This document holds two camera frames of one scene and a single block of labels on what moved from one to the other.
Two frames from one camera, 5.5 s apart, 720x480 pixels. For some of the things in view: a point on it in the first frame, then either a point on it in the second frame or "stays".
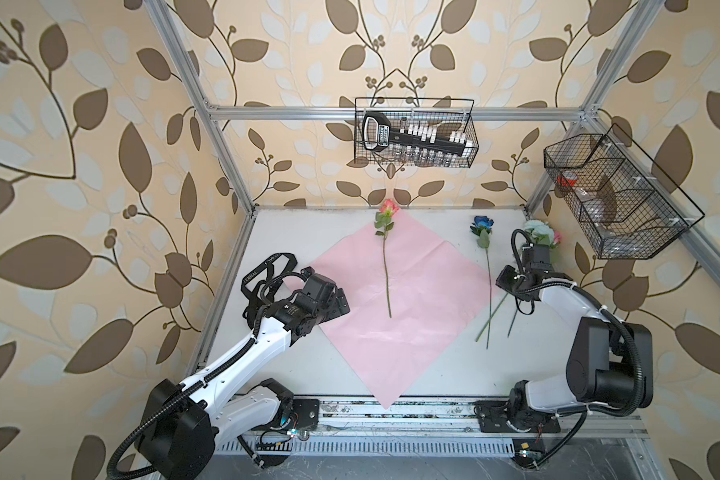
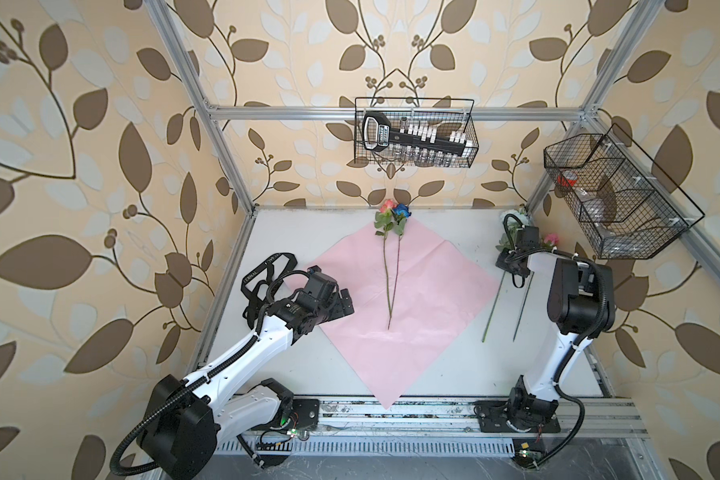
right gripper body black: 510,279 → 504,260
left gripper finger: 339,305 stays
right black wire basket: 628,207 stays
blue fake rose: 482,228 → 402,212
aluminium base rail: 436,418 stays
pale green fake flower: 540,231 → 513,220
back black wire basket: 415,138 stays
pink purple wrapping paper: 411,294 stays
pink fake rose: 384,221 stays
